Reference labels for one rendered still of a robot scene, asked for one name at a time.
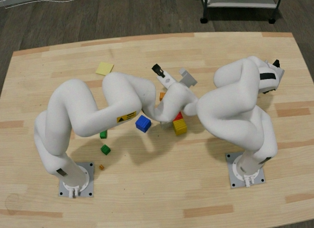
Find blue cube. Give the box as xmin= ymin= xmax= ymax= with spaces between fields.
xmin=135 ymin=115 xmax=151 ymax=133

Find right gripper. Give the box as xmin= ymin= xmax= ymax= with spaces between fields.
xmin=264 ymin=59 xmax=280 ymax=94

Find yellow cube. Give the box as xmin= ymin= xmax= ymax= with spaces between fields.
xmin=173 ymin=119 xmax=187 ymax=135

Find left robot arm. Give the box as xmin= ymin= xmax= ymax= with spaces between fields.
xmin=34 ymin=67 xmax=199 ymax=198

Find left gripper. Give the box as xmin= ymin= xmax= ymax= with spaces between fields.
xmin=152 ymin=64 xmax=178 ymax=90

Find orange wooden cube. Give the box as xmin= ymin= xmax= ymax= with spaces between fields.
xmin=159 ymin=92 xmax=166 ymax=101

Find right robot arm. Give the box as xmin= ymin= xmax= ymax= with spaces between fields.
xmin=196 ymin=56 xmax=285 ymax=187

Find pale yellow square tile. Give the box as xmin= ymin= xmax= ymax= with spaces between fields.
xmin=95 ymin=62 xmax=114 ymax=76

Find green rectangular bar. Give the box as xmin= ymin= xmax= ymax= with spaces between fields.
xmin=100 ymin=131 xmax=106 ymax=139

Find red cube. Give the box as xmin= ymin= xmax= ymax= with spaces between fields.
xmin=173 ymin=112 xmax=183 ymax=121

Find green cube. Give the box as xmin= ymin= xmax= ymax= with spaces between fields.
xmin=101 ymin=144 xmax=111 ymax=155

